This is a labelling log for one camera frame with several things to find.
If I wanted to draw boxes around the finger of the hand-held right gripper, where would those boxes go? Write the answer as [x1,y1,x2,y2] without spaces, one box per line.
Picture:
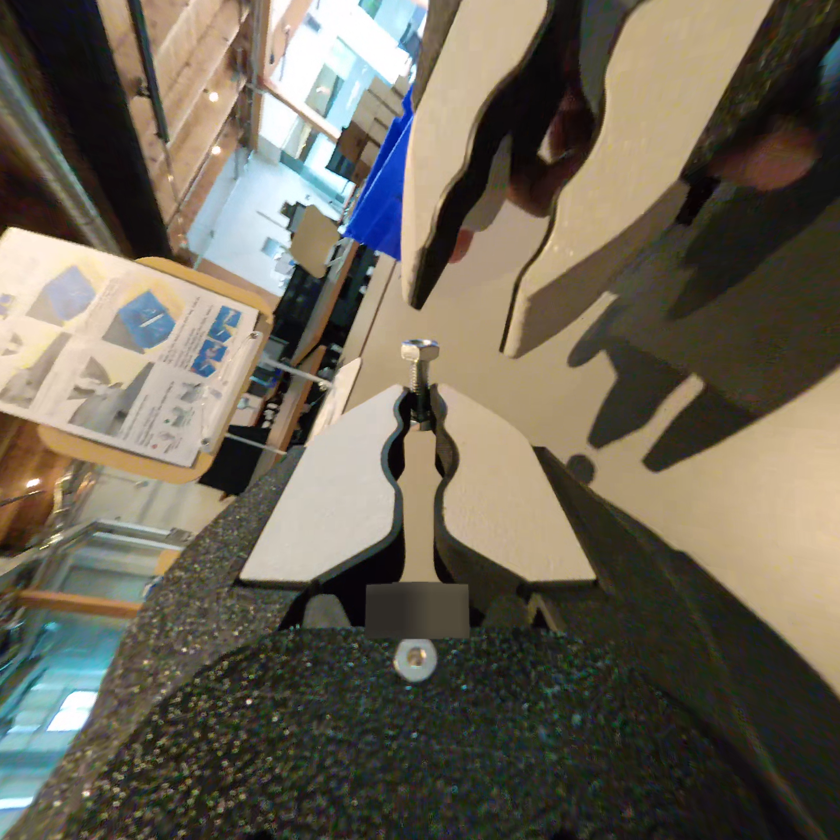
[503,0,775,359]
[401,0,552,311]

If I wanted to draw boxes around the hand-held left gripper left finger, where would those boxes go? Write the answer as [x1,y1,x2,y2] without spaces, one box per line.
[241,385,405,589]

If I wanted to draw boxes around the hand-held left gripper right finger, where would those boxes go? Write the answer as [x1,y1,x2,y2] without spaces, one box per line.
[431,385,595,589]

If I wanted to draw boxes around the blue plastic storage bin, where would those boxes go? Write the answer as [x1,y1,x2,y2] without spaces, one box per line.
[342,90,416,261]

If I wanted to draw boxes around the silver metal bolt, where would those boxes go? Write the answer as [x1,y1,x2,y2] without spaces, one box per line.
[401,338,442,418]

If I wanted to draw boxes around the person's right hand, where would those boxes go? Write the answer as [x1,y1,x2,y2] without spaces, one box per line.
[506,77,599,220]

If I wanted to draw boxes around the stack of cardboard boxes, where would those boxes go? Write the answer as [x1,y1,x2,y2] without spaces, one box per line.
[335,77,410,172]

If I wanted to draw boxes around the beige chair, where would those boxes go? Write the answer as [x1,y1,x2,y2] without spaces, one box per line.
[287,204,345,279]

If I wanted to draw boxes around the printed poster sheet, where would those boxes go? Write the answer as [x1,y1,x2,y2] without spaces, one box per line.
[0,226,266,469]

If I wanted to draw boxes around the metal railing pole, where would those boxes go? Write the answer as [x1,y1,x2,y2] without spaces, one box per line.
[0,46,126,257]

